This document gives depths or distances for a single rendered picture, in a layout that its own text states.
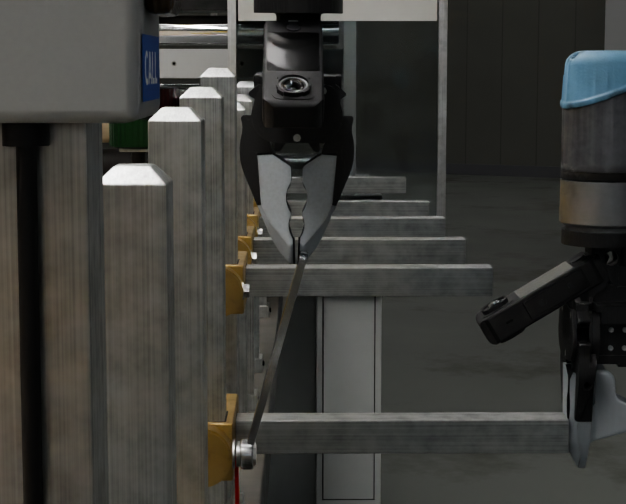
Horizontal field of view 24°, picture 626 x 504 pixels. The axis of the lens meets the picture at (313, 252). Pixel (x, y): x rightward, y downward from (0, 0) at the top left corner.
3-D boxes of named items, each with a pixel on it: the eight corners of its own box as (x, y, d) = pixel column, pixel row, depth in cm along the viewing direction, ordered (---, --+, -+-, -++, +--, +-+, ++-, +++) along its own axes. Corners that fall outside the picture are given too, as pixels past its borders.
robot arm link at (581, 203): (568, 182, 122) (552, 175, 130) (567, 236, 123) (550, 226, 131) (657, 183, 122) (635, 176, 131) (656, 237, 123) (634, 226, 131)
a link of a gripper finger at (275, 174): (296, 254, 122) (297, 144, 121) (295, 266, 117) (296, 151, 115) (258, 253, 122) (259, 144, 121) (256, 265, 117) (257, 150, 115)
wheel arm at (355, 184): (404, 192, 279) (404, 173, 278) (406, 193, 275) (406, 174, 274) (143, 192, 278) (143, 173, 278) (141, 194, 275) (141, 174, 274)
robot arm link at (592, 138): (679, 50, 122) (586, 50, 120) (674, 181, 124) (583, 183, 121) (633, 51, 130) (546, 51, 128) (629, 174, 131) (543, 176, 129)
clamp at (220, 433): (239, 446, 134) (238, 392, 133) (232, 488, 121) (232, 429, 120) (178, 446, 134) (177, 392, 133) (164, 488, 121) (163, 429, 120)
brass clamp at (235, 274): (253, 296, 158) (253, 250, 157) (248, 318, 144) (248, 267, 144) (196, 296, 158) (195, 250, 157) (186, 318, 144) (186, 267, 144)
